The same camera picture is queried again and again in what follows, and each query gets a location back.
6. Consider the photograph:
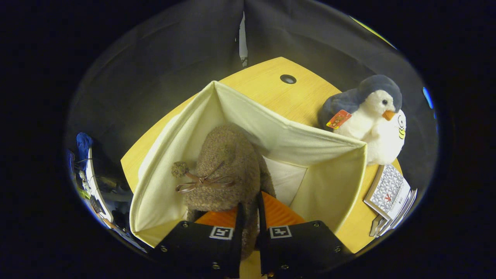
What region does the white side desk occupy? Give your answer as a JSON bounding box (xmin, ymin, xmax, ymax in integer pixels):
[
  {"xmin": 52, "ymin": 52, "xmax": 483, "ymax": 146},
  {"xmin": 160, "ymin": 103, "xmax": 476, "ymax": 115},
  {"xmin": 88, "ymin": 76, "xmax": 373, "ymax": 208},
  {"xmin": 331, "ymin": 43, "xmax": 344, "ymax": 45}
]
[{"xmin": 84, "ymin": 147, "xmax": 116, "ymax": 230}]

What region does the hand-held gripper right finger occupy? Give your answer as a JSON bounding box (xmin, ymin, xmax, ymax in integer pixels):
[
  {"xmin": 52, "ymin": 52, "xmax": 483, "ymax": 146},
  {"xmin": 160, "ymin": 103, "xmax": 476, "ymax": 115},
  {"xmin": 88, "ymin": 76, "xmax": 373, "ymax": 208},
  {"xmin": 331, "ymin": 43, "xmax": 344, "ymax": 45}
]
[{"xmin": 257, "ymin": 191, "xmax": 354, "ymax": 279}]

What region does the dark covered book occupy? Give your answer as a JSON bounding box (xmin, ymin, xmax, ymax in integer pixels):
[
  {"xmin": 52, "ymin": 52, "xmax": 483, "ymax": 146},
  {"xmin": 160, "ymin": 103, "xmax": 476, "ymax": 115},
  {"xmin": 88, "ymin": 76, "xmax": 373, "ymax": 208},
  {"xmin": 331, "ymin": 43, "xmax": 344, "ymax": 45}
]
[{"xmin": 369, "ymin": 215, "xmax": 384, "ymax": 238}]

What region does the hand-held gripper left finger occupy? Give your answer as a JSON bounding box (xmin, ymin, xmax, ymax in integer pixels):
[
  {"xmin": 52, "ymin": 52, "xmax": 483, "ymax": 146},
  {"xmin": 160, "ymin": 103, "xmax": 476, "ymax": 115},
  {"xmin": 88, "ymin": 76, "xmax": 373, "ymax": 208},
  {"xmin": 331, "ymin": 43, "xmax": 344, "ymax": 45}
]
[{"xmin": 149, "ymin": 201, "xmax": 245, "ymax": 279}]

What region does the grey patterned white book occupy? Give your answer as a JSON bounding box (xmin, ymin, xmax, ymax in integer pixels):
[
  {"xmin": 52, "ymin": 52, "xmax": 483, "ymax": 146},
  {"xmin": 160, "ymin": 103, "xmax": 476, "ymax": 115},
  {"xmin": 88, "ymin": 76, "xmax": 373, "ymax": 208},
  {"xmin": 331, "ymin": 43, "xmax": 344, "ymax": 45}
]
[{"xmin": 363, "ymin": 164, "xmax": 411, "ymax": 221}]

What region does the grey white penguin plush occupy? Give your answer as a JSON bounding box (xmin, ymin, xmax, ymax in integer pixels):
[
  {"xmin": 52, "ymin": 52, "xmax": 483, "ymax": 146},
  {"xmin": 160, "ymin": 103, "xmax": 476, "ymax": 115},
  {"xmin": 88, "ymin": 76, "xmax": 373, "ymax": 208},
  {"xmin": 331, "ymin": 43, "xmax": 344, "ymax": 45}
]
[{"xmin": 319, "ymin": 74, "xmax": 403, "ymax": 142}]

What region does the white duck plush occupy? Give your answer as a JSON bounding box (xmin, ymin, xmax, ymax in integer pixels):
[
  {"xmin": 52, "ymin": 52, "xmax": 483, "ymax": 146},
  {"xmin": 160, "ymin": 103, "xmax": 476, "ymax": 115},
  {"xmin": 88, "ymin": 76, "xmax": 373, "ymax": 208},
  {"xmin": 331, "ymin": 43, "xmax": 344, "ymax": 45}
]
[{"xmin": 366, "ymin": 110, "xmax": 407, "ymax": 166}]

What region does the beige fabric storage box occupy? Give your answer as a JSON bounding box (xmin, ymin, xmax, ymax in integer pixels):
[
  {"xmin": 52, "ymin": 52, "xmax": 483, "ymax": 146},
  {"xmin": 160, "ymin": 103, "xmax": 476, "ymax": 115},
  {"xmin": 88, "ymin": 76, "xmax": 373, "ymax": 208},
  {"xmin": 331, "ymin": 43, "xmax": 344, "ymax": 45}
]
[{"xmin": 129, "ymin": 80, "xmax": 368, "ymax": 248}]

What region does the blue cloth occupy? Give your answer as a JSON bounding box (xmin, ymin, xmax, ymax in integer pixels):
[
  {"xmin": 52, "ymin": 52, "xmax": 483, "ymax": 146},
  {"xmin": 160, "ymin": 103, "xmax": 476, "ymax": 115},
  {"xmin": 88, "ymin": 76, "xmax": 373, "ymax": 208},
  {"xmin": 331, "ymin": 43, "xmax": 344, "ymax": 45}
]
[{"xmin": 76, "ymin": 133, "xmax": 93, "ymax": 171}]

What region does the white book blue picture cover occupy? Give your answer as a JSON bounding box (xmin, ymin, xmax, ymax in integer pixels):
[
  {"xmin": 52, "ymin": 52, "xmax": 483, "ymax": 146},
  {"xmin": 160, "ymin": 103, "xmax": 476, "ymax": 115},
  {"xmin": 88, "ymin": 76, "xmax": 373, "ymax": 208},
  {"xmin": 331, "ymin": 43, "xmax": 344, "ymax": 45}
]
[{"xmin": 374, "ymin": 189, "xmax": 418, "ymax": 233}]

